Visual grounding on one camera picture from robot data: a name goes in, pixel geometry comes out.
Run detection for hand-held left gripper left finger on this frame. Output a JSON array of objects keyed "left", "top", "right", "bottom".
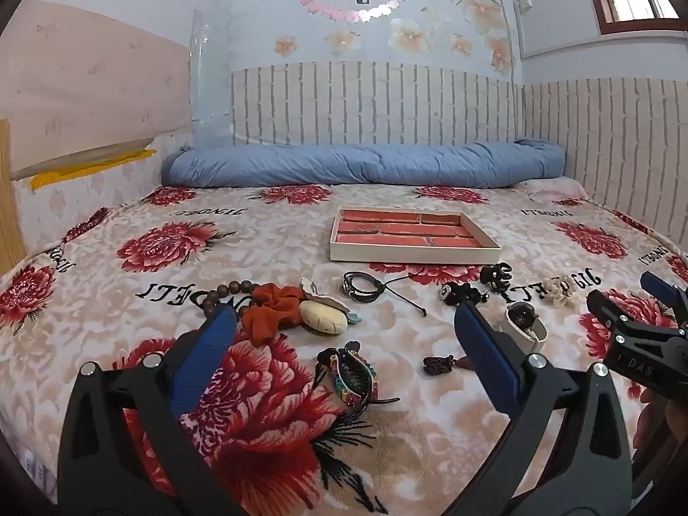
[{"left": 58, "top": 309, "right": 253, "bottom": 516}]

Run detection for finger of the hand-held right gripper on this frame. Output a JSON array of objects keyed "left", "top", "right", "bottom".
[
  {"left": 587, "top": 289, "right": 655, "bottom": 346},
  {"left": 639, "top": 271, "right": 688, "bottom": 311}
]

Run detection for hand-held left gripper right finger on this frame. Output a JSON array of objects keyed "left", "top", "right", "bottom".
[{"left": 446, "top": 301, "right": 635, "bottom": 516}]

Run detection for white band wristwatch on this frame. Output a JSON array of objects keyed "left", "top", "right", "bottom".
[{"left": 493, "top": 302, "right": 548, "bottom": 355}]

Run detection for dark braided knot hair clip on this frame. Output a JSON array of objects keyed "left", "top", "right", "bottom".
[{"left": 422, "top": 354, "right": 475, "bottom": 375}]

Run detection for orange scrunchie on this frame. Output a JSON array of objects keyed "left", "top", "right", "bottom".
[{"left": 241, "top": 284, "right": 305, "bottom": 348}]

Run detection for white yellow plush hair clip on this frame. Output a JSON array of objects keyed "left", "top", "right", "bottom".
[{"left": 298, "top": 277, "right": 362, "bottom": 336}]

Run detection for brick-print jewelry tray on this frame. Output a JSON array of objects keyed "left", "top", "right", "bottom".
[{"left": 329, "top": 205, "right": 502, "bottom": 266}]

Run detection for person's right hand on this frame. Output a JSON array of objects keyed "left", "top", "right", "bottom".
[{"left": 633, "top": 388, "right": 688, "bottom": 455}]

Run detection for white flower hair clip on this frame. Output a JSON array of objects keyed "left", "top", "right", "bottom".
[{"left": 540, "top": 276, "right": 577, "bottom": 310}]

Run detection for red floral blanket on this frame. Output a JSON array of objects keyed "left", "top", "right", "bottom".
[{"left": 0, "top": 175, "right": 688, "bottom": 516}]

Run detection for black hair claw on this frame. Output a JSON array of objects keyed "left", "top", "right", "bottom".
[{"left": 479, "top": 261, "right": 515, "bottom": 292}]

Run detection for pink pillow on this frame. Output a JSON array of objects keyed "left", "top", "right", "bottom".
[{"left": 515, "top": 176, "right": 590, "bottom": 201}]

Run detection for yellow cloth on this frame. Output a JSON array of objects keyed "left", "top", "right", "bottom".
[{"left": 29, "top": 149, "right": 157, "bottom": 192}]

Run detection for rolled blue duvet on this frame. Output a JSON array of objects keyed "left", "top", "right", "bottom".
[{"left": 161, "top": 138, "right": 566, "bottom": 189}]

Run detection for clear plastic sheet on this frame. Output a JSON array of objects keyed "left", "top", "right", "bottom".
[{"left": 188, "top": 3, "right": 237, "bottom": 150}]

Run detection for brown wooden bead bracelet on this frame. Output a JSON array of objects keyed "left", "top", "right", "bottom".
[{"left": 206, "top": 279, "right": 255, "bottom": 324}]

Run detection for black leather cord bracelet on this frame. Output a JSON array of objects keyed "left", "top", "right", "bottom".
[{"left": 342, "top": 271, "right": 431, "bottom": 317}]

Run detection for wooden bed post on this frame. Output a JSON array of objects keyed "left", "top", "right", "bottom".
[{"left": 0, "top": 118, "right": 28, "bottom": 276}]

